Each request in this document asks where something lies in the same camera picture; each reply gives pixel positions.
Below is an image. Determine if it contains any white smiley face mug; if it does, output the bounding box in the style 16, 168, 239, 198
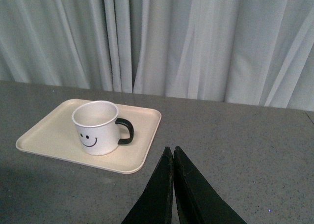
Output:
72, 101, 134, 156

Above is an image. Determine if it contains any beige rectangular plastic tray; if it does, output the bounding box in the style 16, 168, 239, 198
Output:
16, 99, 161, 174

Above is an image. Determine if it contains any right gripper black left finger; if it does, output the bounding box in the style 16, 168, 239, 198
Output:
122, 147, 174, 224

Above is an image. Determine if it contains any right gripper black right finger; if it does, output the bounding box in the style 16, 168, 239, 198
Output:
174, 146, 245, 224

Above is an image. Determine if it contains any white pleated curtain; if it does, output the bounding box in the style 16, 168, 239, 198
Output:
0, 0, 314, 111

